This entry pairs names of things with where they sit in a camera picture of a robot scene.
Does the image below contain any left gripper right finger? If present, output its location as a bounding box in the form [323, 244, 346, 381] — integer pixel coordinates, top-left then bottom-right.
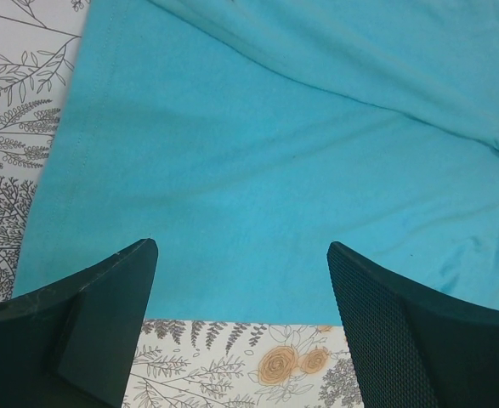
[326, 242, 499, 407]

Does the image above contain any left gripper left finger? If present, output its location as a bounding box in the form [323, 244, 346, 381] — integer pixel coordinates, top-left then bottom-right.
[0, 239, 158, 407]

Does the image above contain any turquoise t shirt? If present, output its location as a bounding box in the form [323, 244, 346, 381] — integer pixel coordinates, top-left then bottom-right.
[14, 1, 499, 325]

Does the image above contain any floral patterned table cloth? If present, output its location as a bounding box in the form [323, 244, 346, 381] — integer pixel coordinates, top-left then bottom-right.
[0, 1, 362, 407]

